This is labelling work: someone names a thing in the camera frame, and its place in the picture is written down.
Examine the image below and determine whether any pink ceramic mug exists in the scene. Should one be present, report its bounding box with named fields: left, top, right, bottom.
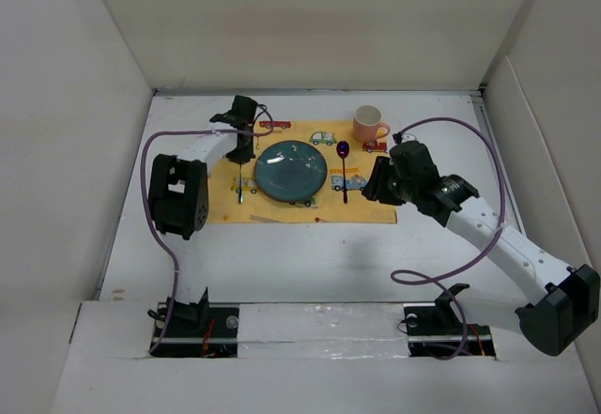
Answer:
left=352, top=105, right=391, bottom=144

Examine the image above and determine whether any purple metallic spoon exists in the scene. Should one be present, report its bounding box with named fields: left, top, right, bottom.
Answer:
left=336, top=141, right=350, bottom=204

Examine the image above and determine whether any teal ceramic plate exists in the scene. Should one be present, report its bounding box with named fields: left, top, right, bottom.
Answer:
left=254, top=140, right=328, bottom=203

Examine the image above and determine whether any iridescent purple fork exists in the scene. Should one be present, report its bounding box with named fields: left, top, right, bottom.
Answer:
left=238, top=164, right=244, bottom=204

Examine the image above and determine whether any yellow car-print cloth placemat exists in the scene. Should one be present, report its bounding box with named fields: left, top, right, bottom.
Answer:
left=208, top=120, right=396, bottom=224

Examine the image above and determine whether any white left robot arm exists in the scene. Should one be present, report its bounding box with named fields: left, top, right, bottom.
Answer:
left=139, top=95, right=275, bottom=305

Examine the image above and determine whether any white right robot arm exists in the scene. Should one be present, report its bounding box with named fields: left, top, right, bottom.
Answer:
left=362, top=141, right=600, bottom=357

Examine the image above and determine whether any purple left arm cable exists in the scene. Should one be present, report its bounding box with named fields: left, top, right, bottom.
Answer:
left=140, top=103, right=276, bottom=354

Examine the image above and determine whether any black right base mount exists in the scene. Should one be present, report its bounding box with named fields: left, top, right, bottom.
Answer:
left=396, top=292, right=496, bottom=360

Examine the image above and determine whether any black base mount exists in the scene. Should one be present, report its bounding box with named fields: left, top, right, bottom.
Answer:
left=147, top=290, right=240, bottom=359
left=396, top=292, right=496, bottom=360

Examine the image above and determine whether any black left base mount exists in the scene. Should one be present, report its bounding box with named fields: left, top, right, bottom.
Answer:
left=147, top=290, right=240, bottom=359

